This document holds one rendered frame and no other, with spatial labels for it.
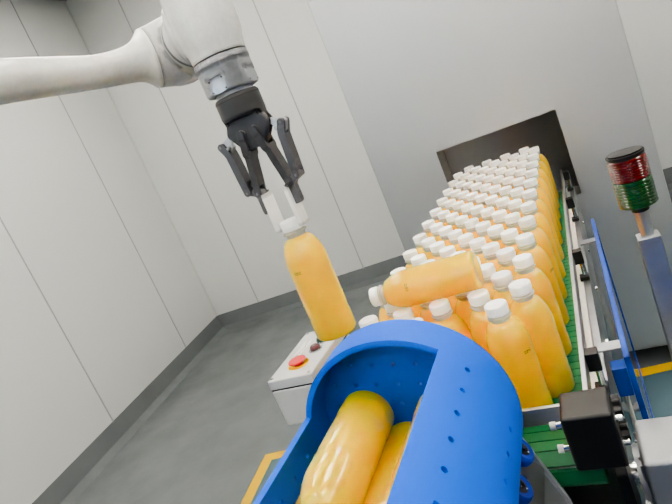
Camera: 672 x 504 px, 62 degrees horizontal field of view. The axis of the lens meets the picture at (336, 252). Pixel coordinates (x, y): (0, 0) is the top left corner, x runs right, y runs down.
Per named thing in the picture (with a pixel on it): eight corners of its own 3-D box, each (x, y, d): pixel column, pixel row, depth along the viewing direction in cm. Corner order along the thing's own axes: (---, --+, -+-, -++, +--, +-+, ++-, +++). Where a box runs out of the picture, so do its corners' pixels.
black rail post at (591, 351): (597, 396, 96) (584, 356, 95) (595, 386, 99) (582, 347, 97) (610, 394, 96) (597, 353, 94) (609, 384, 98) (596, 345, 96)
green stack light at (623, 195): (621, 214, 98) (614, 188, 97) (617, 204, 104) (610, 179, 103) (662, 203, 96) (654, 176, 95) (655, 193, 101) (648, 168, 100)
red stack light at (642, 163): (613, 187, 97) (607, 166, 96) (610, 179, 103) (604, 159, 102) (654, 176, 95) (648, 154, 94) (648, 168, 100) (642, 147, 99)
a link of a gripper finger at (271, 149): (257, 125, 93) (263, 121, 92) (295, 182, 94) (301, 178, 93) (246, 129, 89) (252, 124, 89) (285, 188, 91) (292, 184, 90)
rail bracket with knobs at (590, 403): (566, 481, 81) (545, 422, 79) (565, 449, 88) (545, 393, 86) (641, 475, 77) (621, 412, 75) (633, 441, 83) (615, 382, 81)
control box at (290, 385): (287, 426, 109) (266, 381, 107) (323, 371, 126) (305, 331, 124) (331, 419, 105) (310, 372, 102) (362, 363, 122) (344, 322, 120)
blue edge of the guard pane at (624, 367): (670, 584, 108) (597, 362, 97) (621, 366, 178) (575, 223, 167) (700, 584, 105) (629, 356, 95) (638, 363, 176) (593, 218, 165)
